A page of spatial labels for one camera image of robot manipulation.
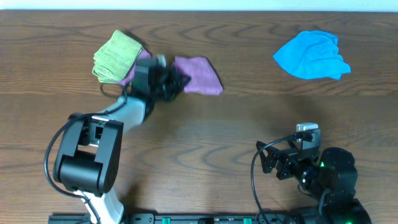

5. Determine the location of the purple microfiber cloth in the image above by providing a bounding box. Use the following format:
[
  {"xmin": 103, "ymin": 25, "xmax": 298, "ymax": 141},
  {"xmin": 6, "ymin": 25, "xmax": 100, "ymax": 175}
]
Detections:
[{"xmin": 173, "ymin": 56, "xmax": 223, "ymax": 96}]

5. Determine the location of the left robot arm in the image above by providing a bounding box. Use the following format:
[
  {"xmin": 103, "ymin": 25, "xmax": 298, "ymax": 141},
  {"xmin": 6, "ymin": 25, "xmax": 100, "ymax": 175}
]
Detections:
[{"xmin": 44, "ymin": 58, "xmax": 191, "ymax": 224}]

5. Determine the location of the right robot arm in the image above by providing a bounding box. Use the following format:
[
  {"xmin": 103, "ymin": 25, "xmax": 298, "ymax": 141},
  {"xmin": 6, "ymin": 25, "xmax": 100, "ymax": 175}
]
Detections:
[{"xmin": 256, "ymin": 140, "xmax": 372, "ymax": 224}]

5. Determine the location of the folded purple cloth in stack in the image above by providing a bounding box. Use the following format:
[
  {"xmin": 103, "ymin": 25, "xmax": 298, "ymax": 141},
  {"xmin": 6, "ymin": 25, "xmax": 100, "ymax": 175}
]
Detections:
[{"xmin": 118, "ymin": 49, "xmax": 152, "ymax": 86}]

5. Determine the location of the folded green cloth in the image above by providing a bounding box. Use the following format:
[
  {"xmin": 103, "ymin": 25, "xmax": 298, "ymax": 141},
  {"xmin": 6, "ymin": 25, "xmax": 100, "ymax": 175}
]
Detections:
[{"xmin": 92, "ymin": 30, "xmax": 142, "ymax": 83}]

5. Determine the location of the blue crumpled cloth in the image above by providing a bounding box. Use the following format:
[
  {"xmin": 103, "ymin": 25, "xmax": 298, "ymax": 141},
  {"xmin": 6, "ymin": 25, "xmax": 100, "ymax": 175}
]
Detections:
[{"xmin": 273, "ymin": 30, "xmax": 351, "ymax": 80}]

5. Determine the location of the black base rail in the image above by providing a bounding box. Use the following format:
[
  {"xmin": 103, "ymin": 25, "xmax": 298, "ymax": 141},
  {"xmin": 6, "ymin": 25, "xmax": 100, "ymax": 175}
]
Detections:
[{"xmin": 48, "ymin": 212, "xmax": 299, "ymax": 224}]

